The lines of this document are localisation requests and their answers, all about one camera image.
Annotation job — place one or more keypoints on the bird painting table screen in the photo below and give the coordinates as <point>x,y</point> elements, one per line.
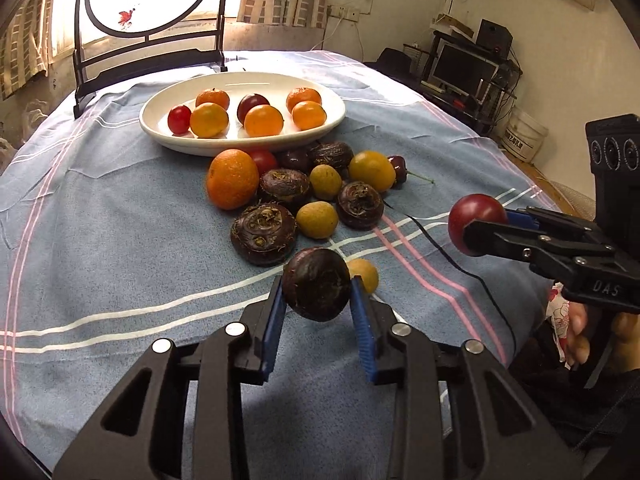
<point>221,20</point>

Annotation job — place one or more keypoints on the yellow round fruit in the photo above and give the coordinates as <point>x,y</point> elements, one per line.
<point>372,170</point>

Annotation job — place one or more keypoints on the red cherry tomato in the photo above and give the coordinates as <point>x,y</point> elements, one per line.
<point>179,119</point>
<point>265,161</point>

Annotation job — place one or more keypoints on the blue striped tablecloth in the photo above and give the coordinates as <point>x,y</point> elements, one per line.
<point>125,240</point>

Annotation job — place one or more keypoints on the black speaker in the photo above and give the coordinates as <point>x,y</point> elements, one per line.
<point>494,37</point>

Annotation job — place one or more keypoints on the white oval plate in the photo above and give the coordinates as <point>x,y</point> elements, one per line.
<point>277,82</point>

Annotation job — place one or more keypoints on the small orange mandarin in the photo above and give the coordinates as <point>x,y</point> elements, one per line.
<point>212,96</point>

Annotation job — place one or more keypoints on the large orange mandarin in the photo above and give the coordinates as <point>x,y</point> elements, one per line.
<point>232,179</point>

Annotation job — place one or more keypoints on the person's right hand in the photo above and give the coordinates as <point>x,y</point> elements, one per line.
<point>579,335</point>

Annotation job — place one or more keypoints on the dark red cherry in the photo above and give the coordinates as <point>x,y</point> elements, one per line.
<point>398,169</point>

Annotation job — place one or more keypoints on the dark purple plum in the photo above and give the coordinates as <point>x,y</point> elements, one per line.
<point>294,159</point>

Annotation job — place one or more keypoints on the white plastic bucket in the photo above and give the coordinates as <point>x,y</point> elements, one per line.
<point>525,135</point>

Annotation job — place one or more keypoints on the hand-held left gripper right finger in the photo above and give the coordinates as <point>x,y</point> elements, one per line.
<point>361,330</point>

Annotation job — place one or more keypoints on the red floral white cloth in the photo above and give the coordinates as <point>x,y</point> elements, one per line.
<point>556,315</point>

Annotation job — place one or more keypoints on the black computer rack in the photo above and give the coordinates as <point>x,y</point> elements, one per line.
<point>480,110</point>

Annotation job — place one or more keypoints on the computer monitor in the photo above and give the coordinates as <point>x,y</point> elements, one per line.
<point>462,67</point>

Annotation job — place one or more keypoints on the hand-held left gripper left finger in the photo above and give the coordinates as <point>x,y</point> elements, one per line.
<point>274,330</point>

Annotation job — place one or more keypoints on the yellow-green longan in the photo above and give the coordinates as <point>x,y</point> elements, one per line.
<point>325,181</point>
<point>365,275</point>
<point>317,219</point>

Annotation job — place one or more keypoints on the white wall socket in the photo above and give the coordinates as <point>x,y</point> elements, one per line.
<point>345,13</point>

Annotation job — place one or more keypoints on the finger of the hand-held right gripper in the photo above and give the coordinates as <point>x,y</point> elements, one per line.
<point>500,240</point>
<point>520,219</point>

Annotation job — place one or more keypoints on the brown water chestnut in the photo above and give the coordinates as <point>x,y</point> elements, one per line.
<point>263,234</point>
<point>284,186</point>
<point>330,155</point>
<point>316,284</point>
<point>360,205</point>

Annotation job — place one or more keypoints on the flat cardboard box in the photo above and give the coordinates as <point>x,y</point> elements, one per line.
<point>452,24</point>

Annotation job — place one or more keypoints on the dark red plum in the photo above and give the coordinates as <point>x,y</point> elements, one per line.
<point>472,212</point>
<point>250,102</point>

